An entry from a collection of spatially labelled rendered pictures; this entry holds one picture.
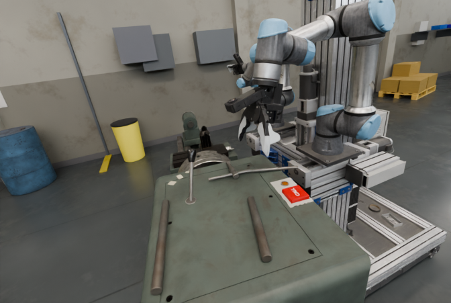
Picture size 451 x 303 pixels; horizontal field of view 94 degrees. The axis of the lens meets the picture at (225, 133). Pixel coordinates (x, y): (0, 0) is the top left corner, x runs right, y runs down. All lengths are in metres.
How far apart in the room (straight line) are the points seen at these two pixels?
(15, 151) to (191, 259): 3.98
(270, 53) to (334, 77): 0.77
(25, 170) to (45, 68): 1.71
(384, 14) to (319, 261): 0.79
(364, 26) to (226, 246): 0.85
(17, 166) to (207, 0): 4.30
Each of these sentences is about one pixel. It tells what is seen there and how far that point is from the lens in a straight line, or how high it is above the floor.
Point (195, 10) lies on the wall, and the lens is 4.82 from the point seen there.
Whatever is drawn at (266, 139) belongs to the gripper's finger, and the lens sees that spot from 0.56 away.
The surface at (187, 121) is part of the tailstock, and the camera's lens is 2.09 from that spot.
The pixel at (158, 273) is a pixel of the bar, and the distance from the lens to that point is 0.54.
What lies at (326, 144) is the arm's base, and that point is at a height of 1.21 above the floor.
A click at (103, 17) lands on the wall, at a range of 4.67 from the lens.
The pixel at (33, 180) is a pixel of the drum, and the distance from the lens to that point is 4.52.
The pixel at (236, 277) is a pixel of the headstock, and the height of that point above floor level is 1.25.
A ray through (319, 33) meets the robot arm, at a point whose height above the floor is 1.72.
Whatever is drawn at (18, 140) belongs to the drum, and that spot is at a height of 0.84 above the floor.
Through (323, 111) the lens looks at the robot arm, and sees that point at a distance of 1.09.
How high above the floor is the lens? 1.69
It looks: 21 degrees down
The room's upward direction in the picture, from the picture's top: 7 degrees counter-clockwise
